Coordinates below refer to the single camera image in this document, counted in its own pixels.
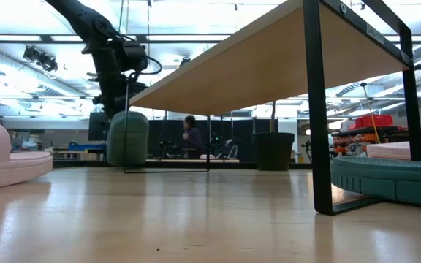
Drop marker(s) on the black ceiling camera rig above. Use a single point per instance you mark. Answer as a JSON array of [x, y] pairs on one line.
[[40, 58]]

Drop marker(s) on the black table frame rails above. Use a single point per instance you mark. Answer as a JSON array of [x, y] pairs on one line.
[[86, 164]]

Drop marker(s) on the red plastic bin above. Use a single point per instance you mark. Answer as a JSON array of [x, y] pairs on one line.
[[373, 121]]

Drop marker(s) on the blue item on workbench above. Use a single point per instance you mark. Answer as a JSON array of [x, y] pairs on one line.
[[82, 147]]

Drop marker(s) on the pink rubber slide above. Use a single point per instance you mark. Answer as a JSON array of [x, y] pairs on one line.
[[400, 149], [6, 164]]

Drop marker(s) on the person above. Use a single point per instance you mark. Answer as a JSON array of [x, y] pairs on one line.
[[193, 140]]

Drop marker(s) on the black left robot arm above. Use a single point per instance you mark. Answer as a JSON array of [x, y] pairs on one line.
[[86, 22]]

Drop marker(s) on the black background monitor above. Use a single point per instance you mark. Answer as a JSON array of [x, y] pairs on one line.
[[98, 126]]

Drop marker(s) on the green plant in black pot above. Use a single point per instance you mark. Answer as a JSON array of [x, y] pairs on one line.
[[272, 151]]

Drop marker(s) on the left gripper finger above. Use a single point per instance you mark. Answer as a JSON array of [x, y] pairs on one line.
[[112, 106]]

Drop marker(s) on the wooden shelf with black frame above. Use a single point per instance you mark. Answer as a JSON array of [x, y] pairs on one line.
[[269, 65]]

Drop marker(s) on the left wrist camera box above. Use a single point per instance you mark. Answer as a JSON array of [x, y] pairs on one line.
[[135, 56]]

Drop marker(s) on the teal rubber slide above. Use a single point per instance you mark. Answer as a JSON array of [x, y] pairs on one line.
[[128, 142], [397, 182]]

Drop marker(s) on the black partition panels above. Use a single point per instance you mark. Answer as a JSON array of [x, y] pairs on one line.
[[239, 140]]

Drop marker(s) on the storage rack with orange bins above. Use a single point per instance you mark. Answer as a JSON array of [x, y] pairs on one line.
[[356, 140]]

